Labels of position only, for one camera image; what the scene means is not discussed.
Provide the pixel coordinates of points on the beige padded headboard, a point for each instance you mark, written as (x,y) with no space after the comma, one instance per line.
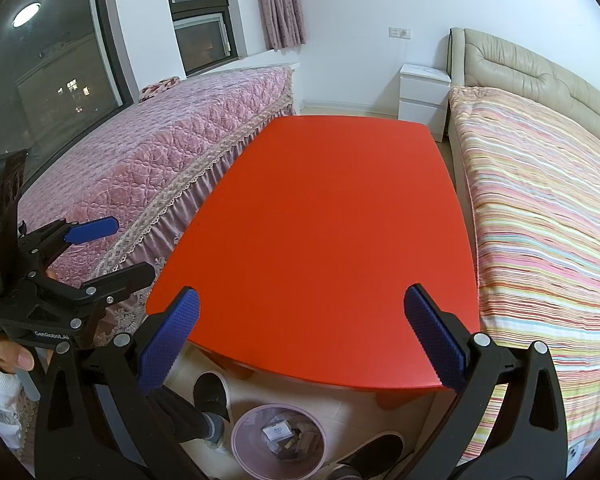
(525,70)

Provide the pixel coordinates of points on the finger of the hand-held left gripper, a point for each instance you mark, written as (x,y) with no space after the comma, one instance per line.
(125,280)
(92,230)

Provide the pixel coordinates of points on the black sock package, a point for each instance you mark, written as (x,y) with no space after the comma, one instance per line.
(286,452)

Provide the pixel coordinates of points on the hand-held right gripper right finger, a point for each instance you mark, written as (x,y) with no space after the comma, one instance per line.
(435,340)

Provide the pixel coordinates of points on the white nightstand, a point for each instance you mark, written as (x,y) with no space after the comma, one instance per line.
(422,100)

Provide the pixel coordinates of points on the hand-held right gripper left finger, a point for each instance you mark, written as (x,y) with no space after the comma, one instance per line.
(170,340)

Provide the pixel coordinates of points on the patterned pink cushion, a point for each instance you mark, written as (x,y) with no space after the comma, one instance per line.
(159,87)

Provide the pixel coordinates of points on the white wall socket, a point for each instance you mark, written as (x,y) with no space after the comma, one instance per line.
(400,32)

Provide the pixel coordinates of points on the pink quilted bed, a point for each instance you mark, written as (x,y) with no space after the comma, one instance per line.
(155,160)

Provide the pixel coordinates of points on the pink curtain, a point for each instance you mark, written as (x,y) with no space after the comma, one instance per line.
(280,5)

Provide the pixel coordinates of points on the large dark window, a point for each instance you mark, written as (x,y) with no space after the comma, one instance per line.
(55,75)

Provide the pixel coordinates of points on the small dark framed window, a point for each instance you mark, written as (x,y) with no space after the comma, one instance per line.
(200,30)

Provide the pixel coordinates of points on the person's left hand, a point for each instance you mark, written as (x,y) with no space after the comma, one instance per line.
(12,356)

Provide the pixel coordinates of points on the pink trash bin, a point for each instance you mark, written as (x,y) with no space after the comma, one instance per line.
(242,452)

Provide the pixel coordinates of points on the person's printed white clothing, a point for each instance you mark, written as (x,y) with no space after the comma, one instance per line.
(2,435)

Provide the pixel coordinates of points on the striped bed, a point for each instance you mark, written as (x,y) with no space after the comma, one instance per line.
(545,260)

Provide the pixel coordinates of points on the red table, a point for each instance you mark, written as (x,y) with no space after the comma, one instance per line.
(320,235)

